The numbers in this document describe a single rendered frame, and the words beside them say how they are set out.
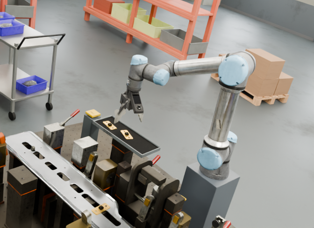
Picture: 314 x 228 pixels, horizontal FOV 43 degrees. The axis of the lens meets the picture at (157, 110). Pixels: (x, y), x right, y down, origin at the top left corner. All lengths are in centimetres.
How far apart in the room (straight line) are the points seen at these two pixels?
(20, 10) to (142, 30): 205
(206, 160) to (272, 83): 445
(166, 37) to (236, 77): 526
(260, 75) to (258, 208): 264
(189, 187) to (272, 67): 414
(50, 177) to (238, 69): 99
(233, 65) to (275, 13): 1107
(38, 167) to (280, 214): 254
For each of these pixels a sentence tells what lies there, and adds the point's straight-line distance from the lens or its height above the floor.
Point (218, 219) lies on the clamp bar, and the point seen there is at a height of 120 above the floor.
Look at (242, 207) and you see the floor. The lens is 382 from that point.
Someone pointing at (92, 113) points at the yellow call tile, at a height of 116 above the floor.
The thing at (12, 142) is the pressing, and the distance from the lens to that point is 218.
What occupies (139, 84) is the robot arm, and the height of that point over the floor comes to 145.
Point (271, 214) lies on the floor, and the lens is 391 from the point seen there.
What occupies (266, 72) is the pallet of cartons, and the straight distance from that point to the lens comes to 598.
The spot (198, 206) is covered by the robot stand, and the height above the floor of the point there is 94.
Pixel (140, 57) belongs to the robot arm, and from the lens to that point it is 188.
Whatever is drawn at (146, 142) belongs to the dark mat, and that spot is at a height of 116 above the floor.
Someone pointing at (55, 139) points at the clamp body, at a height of 100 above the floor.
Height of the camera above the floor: 218
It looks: 25 degrees down
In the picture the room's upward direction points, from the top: 13 degrees clockwise
